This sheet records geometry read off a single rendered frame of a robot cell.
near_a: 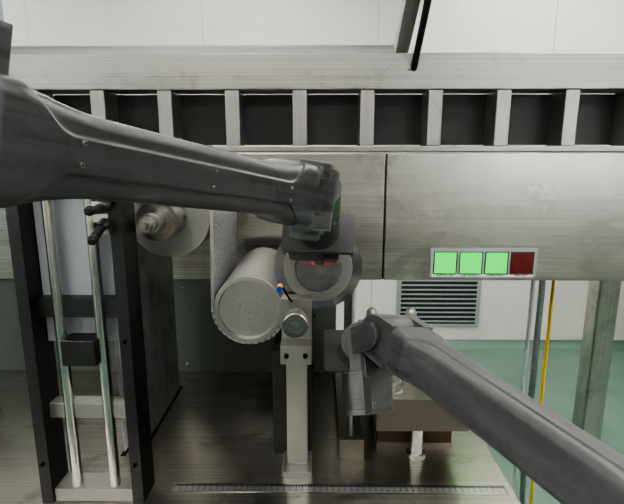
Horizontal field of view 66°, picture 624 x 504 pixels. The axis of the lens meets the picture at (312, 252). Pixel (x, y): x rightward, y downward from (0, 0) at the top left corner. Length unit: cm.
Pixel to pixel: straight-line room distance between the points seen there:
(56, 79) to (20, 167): 100
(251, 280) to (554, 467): 53
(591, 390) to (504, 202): 67
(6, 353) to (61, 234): 70
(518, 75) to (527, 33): 259
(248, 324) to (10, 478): 47
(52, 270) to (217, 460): 44
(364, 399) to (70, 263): 47
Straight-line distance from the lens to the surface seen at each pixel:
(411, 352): 58
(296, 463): 90
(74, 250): 78
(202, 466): 94
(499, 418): 51
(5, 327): 142
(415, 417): 88
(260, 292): 82
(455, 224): 117
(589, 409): 166
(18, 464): 106
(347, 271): 80
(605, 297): 154
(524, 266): 123
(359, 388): 68
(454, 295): 372
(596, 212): 129
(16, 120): 27
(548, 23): 386
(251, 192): 40
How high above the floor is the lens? 143
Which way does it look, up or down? 11 degrees down
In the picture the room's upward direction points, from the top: straight up
